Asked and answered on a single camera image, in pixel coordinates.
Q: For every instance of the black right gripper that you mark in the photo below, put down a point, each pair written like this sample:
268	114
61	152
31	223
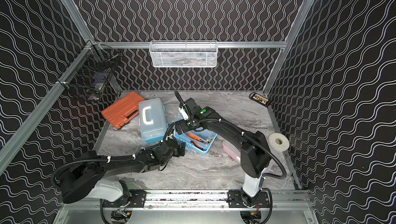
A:
184	128

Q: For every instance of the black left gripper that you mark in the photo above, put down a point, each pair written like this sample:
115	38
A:
178	146

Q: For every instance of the blue toolbox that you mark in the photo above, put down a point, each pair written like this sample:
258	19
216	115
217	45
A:
152	120
208	136

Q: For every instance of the pink toolbox with clear lid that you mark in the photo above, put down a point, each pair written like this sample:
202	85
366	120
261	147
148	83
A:
235	154

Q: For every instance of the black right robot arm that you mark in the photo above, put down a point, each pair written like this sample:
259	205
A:
256	159

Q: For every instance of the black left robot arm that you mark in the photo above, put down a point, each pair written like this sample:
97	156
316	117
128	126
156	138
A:
89	176

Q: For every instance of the red plastic tool case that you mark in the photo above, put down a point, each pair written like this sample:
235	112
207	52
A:
123	111

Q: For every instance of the screwdriver bit holder box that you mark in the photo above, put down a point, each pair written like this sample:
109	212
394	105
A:
260	99

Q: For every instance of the white tape roll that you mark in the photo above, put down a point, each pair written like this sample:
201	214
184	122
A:
279	142

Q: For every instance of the orange handled pliers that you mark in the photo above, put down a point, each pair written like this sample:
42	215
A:
199	143

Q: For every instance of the white wire mesh basket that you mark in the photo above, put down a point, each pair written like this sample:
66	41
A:
184	53

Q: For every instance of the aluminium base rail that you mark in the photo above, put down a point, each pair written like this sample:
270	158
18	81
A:
192	200

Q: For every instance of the black wire basket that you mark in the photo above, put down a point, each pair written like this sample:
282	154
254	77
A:
90	79

